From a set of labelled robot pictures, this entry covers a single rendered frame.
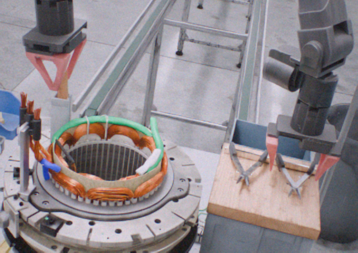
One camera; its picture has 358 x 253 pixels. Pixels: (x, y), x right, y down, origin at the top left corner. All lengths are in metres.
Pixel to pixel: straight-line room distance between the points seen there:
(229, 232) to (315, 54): 0.34
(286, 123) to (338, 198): 1.55
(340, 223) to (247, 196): 1.65
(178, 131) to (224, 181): 2.18
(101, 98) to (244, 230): 0.96
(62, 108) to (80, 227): 0.22
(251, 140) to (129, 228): 0.48
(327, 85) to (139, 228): 0.38
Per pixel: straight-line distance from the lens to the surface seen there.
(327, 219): 2.57
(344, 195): 2.47
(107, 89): 1.85
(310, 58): 0.86
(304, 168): 1.05
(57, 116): 0.92
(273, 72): 0.94
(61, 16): 0.83
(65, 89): 0.90
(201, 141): 3.08
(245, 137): 1.19
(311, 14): 0.86
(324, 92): 0.90
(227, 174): 0.99
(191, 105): 3.44
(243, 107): 1.88
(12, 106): 1.63
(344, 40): 0.89
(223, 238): 0.96
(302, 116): 0.92
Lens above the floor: 1.63
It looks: 30 degrees down
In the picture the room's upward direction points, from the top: 10 degrees clockwise
